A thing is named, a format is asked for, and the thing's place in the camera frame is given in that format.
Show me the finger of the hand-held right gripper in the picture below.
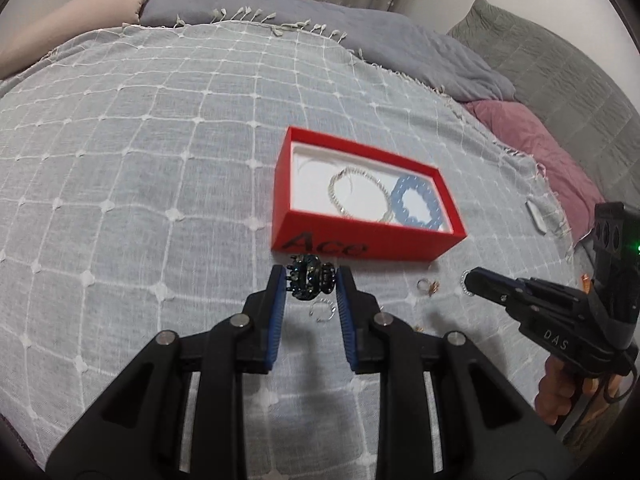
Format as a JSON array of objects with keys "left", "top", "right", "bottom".
[
  {"left": 465, "top": 267, "right": 532, "bottom": 313},
  {"left": 517, "top": 276, "right": 592, "bottom": 304}
]

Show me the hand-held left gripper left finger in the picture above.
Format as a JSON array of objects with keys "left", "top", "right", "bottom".
[{"left": 45, "top": 264, "right": 289, "bottom": 480}]

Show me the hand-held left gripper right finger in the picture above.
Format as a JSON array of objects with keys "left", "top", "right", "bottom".
[{"left": 336, "top": 266, "right": 588, "bottom": 480}]

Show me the silver hoop earring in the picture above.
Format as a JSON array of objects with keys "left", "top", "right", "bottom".
[{"left": 307, "top": 300, "right": 337, "bottom": 322}]

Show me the black hair claw clip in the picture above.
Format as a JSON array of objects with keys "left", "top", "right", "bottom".
[{"left": 285, "top": 255, "right": 335, "bottom": 302}]

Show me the red jewelry box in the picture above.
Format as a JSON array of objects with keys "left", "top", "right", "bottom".
[{"left": 271, "top": 126, "right": 467, "bottom": 263}]

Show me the person's right hand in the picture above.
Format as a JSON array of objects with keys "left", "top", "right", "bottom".
[{"left": 536, "top": 354, "right": 603, "bottom": 423}]

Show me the small white case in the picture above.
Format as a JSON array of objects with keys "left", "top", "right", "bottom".
[{"left": 525, "top": 201, "right": 547, "bottom": 233}]

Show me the pink pillow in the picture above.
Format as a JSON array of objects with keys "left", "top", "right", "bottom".
[{"left": 462, "top": 100, "right": 608, "bottom": 248}]

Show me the grey quilted pillow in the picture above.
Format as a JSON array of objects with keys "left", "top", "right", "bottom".
[{"left": 447, "top": 0, "right": 640, "bottom": 206}]

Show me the blue-grey blanket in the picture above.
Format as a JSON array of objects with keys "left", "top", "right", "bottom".
[{"left": 140, "top": 0, "right": 516, "bottom": 102}]

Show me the beige pillow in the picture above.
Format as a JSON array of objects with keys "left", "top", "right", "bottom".
[{"left": 0, "top": 0, "right": 168, "bottom": 81}]

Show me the silver chain bracelet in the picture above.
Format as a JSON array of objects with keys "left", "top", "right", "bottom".
[{"left": 327, "top": 166, "right": 396, "bottom": 224}]

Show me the blue chain bracelet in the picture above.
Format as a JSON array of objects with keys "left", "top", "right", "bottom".
[{"left": 389, "top": 175, "right": 446, "bottom": 231}]

